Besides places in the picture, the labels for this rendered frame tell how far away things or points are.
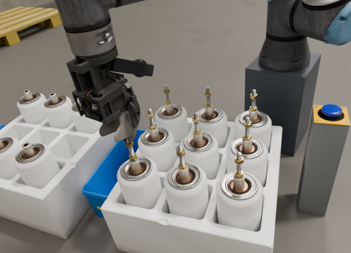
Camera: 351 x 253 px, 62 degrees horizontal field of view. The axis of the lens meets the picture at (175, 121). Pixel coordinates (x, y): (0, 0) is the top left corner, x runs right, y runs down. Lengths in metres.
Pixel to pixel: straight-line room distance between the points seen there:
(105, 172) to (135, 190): 0.30
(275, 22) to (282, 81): 0.17
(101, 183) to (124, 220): 0.26
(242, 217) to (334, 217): 0.36
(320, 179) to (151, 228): 0.43
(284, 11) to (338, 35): 0.16
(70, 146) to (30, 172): 0.24
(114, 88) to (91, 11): 0.13
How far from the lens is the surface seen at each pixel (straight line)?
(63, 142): 1.02
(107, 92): 0.52
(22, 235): 1.04
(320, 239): 0.89
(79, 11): 0.47
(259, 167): 0.70
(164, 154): 0.75
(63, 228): 0.92
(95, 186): 0.93
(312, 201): 0.88
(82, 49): 0.49
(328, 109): 0.72
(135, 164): 0.67
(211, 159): 0.72
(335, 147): 0.75
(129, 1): 0.50
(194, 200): 0.64
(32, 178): 0.86
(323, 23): 0.79
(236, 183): 0.61
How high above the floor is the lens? 0.72
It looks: 35 degrees down
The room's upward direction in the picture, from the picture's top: 9 degrees counter-clockwise
